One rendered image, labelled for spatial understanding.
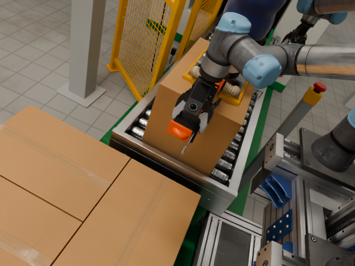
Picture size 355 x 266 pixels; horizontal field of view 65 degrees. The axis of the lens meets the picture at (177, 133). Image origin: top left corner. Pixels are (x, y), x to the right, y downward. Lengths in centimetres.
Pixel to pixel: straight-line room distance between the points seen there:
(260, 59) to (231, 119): 60
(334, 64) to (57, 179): 111
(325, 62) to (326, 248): 51
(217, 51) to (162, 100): 61
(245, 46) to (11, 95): 210
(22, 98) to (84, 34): 73
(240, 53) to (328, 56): 18
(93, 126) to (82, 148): 86
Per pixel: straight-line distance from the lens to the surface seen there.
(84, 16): 212
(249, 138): 177
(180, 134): 84
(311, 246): 90
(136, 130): 156
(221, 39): 71
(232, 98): 131
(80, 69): 235
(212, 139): 131
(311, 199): 115
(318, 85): 167
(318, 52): 71
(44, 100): 248
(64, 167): 137
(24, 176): 136
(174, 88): 124
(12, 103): 246
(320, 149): 115
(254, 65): 64
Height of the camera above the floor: 166
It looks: 43 degrees down
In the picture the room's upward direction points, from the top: 24 degrees clockwise
